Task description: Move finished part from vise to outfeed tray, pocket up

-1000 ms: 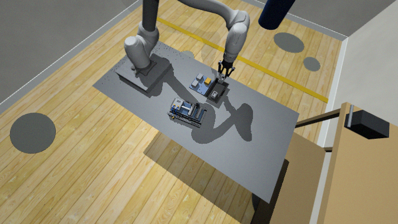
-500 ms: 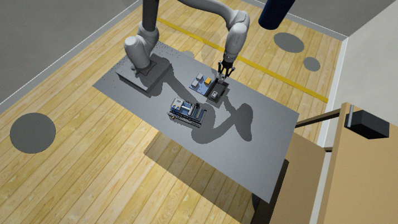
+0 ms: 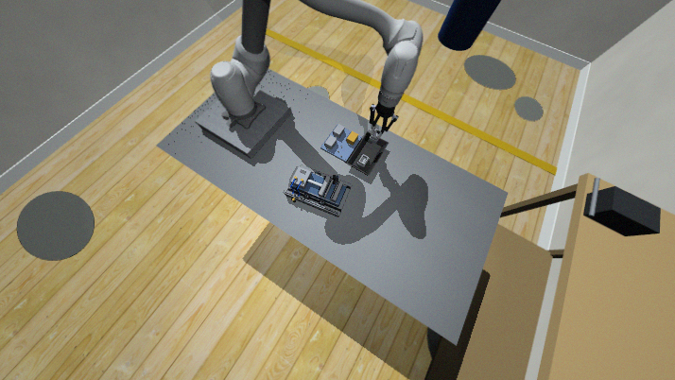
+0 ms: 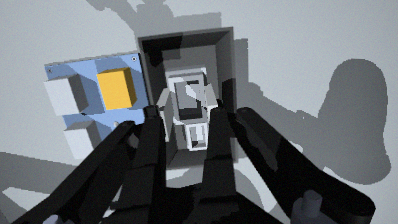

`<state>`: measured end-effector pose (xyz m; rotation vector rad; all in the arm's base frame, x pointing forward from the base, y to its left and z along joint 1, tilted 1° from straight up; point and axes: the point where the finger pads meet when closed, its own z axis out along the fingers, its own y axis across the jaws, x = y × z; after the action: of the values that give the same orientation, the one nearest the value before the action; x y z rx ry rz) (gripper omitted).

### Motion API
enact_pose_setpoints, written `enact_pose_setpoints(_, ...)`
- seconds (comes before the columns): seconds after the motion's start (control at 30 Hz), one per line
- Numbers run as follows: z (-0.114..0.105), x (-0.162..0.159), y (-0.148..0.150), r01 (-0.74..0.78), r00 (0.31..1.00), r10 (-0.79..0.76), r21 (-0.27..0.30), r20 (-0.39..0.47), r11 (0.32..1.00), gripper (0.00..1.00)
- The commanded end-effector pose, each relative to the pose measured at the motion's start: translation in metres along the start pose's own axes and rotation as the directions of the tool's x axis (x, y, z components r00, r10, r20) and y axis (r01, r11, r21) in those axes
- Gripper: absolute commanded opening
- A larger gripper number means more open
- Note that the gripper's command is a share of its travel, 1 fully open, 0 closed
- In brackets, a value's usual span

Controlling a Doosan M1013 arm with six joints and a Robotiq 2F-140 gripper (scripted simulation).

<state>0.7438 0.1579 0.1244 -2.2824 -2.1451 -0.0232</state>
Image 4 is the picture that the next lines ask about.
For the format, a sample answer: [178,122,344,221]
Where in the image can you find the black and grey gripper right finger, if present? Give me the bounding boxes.
[196,83,376,224]

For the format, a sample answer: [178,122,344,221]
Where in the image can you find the yellow block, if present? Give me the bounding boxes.
[96,67,137,110]

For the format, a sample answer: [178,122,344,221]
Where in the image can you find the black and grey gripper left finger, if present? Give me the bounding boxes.
[11,88,174,224]

